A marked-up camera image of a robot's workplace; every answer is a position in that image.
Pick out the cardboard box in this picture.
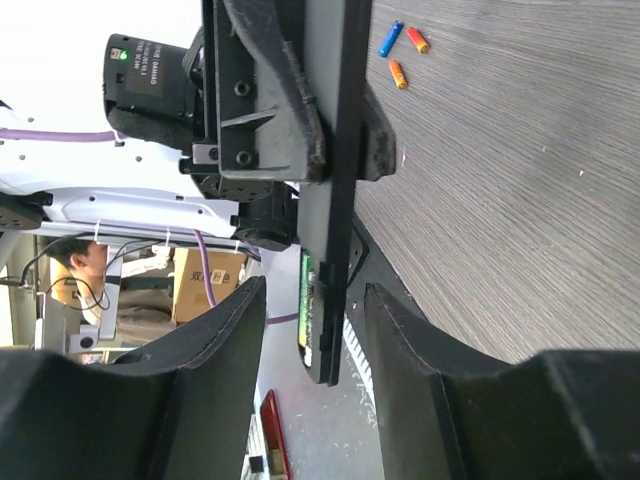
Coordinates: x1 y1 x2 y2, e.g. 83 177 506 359
172 248 248 325

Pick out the black remote control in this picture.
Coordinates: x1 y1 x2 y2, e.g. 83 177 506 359
298 1 372 386

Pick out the person in background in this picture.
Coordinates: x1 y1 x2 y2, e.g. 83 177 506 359
47 237 176 346

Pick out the blue battery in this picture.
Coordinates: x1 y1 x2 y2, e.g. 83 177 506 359
378 21 404 58

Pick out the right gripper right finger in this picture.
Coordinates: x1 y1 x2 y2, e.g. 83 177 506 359
365 284 639 479

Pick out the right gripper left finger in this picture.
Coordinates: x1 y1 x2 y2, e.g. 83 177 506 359
1 277 266 479

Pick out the red battery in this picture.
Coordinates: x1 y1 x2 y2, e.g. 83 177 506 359
406 27 430 54

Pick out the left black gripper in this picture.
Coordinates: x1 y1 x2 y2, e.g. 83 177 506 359
179 0 399 201

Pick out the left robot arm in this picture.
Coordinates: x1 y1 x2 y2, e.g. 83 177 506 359
1 1 395 259

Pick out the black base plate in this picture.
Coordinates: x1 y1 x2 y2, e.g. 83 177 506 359
346 214 427 334

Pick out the red object on floor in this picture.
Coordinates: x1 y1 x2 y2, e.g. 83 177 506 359
259 389 291 480

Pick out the orange battery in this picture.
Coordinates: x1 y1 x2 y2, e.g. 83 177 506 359
389 60 408 90

